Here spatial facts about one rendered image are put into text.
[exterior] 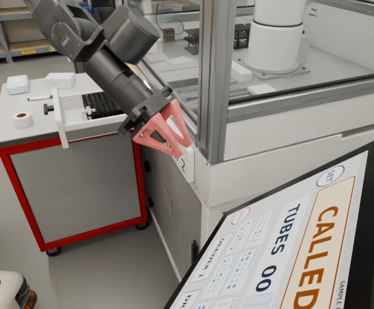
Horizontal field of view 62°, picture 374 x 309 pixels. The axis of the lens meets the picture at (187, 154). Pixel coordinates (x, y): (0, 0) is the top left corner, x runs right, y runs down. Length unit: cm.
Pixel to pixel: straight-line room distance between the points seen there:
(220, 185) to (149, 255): 101
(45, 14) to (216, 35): 29
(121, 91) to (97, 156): 97
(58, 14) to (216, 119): 36
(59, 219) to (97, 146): 44
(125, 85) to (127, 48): 5
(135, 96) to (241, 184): 46
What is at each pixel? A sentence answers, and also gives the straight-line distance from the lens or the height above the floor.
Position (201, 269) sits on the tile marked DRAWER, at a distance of 49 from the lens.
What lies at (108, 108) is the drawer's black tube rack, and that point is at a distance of 114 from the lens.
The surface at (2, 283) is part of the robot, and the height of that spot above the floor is 28.
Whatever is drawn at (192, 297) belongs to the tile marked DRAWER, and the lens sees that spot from 45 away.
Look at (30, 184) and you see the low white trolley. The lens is 151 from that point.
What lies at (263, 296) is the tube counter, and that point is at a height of 112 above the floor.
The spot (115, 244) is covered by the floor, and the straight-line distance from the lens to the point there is 183.
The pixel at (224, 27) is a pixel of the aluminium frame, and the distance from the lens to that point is 62.
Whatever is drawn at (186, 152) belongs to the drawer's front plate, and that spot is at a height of 92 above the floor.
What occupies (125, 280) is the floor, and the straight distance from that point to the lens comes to 169.
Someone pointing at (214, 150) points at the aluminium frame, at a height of 98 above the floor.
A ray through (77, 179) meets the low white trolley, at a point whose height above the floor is 48.
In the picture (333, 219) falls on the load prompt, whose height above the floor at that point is 116.
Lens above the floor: 140
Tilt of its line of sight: 35 degrees down
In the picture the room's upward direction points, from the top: straight up
